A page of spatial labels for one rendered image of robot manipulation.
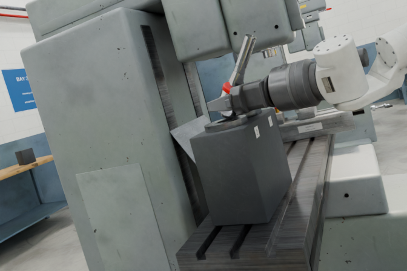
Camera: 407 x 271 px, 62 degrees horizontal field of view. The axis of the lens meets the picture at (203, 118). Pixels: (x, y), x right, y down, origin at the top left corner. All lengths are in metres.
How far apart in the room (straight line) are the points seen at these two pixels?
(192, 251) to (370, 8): 7.28
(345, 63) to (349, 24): 7.09
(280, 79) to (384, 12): 7.13
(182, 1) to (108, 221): 0.83
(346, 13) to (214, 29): 6.66
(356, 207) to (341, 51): 0.61
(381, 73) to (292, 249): 0.33
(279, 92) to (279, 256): 0.28
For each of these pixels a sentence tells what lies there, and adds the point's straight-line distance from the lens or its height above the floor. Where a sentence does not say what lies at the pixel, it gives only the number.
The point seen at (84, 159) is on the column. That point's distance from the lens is 1.34.
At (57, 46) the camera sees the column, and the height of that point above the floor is 1.51.
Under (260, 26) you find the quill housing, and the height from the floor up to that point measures 1.37.
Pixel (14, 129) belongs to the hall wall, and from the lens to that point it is 5.56.
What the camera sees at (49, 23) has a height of 1.64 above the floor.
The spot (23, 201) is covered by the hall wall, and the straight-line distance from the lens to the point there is 5.50.
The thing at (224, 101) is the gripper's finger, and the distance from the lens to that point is 0.68.
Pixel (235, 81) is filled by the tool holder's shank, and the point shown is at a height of 1.24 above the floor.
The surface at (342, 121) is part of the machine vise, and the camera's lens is 1.27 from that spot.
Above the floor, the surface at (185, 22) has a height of 1.46.
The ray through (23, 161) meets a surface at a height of 0.93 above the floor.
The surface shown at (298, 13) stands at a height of 1.39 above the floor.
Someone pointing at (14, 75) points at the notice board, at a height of 2.12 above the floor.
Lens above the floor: 1.25
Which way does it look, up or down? 5 degrees down
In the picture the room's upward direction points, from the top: 15 degrees counter-clockwise
